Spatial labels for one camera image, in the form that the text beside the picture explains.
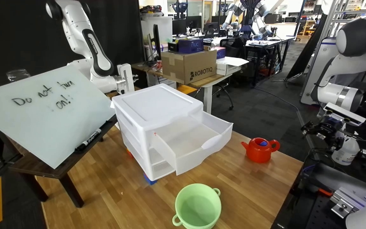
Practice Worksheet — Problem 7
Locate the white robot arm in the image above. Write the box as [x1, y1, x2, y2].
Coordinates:
[302, 16, 366, 151]

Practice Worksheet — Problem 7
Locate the red toy teapot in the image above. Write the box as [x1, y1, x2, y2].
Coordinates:
[241, 138, 280, 163]

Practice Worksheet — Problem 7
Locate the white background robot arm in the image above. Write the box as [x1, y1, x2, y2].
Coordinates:
[45, 0, 134, 95]

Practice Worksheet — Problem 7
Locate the dark wooden side table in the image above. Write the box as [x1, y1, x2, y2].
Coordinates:
[0, 116, 116, 208]

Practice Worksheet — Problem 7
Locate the white plastic jug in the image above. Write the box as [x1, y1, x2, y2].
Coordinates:
[331, 138, 359, 166]

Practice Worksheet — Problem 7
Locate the aluminium extrusion bar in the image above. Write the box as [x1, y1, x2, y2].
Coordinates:
[330, 188, 366, 219]

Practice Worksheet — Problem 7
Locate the whiteboard with writing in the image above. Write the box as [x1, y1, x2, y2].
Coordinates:
[0, 67, 114, 168]

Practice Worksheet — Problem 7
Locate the green plastic pot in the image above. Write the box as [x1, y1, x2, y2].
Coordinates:
[171, 184, 222, 229]

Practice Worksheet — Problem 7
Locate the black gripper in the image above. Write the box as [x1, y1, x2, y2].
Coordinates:
[301, 116, 344, 149]

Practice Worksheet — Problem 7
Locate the large cardboard box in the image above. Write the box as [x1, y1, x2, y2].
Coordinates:
[161, 51, 216, 84]

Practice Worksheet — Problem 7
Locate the black marker pen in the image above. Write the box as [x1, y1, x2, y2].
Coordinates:
[73, 129, 101, 153]

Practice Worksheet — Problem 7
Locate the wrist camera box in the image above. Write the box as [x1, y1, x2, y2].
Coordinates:
[324, 104, 366, 126]

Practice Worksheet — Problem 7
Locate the white plastic drawer unit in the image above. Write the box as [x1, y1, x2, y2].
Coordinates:
[111, 84, 233, 181]

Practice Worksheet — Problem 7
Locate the black perforated breadboard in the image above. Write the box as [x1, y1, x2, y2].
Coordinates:
[270, 163, 366, 229]

